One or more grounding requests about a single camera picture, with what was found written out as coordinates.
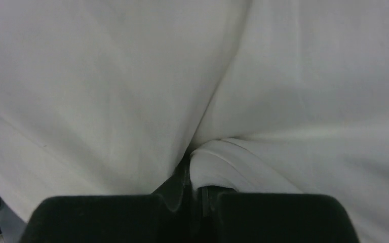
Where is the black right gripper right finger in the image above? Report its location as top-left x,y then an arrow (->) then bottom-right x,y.
199,186 -> 360,242

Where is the white pillow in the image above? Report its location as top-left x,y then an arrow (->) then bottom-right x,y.
0,1 -> 389,242

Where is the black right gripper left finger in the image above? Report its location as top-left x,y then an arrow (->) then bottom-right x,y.
20,160 -> 191,242

